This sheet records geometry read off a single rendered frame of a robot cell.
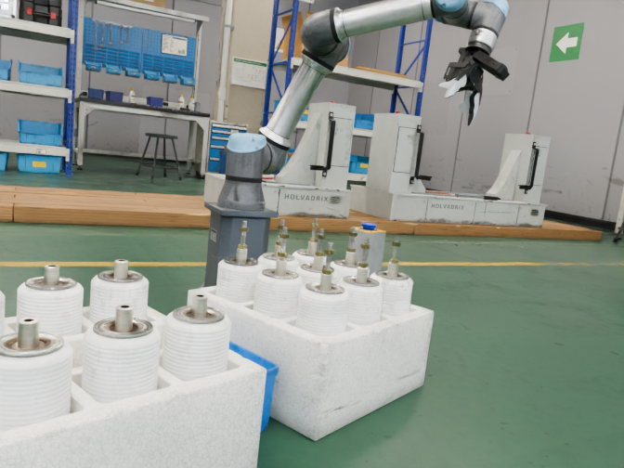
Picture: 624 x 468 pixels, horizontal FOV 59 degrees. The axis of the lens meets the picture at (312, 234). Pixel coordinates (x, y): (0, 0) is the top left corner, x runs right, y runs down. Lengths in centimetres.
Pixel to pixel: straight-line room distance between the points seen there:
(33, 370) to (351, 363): 57
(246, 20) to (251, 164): 611
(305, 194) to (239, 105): 430
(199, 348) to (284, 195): 262
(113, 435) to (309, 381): 40
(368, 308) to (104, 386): 55
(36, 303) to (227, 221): 85
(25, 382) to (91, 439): 10
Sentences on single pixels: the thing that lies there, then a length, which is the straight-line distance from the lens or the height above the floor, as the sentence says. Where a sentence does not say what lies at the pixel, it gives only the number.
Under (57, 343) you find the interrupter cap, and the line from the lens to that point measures 72.
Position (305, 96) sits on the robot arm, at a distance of 181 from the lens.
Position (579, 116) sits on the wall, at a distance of 695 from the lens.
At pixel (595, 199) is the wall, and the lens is 670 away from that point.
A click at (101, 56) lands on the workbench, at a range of 709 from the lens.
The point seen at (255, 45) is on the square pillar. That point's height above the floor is 175.
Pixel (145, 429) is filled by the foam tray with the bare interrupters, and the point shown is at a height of 15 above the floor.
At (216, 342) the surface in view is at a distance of 81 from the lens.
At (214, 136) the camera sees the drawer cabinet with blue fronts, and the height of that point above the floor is 50.
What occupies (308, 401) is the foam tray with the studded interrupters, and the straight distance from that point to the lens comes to 103.
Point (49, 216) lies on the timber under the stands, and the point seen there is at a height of 3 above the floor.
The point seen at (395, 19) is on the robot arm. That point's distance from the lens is 163.
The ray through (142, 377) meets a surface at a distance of 76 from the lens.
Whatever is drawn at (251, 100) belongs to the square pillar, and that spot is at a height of 103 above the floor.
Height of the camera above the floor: 51
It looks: 9 degrees down
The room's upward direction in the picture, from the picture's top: 6 degrees clockwise
